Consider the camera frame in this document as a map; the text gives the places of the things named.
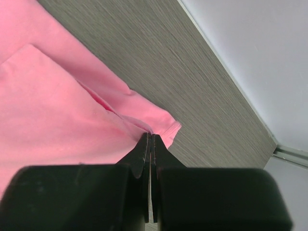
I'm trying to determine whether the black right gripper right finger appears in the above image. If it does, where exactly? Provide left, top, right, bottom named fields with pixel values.
left=151, top=134, right=293, bottom=231

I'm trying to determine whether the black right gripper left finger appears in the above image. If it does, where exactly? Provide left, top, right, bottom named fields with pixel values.
left=0, top=133, right=151, bottom=231

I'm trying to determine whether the right aluminium corner post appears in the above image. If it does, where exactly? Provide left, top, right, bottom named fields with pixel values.
left=273, top=145, right=308, bottom=167

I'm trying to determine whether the light pink t shirt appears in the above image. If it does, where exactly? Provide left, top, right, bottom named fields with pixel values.
left=0, top=0, right=181, bottom=192

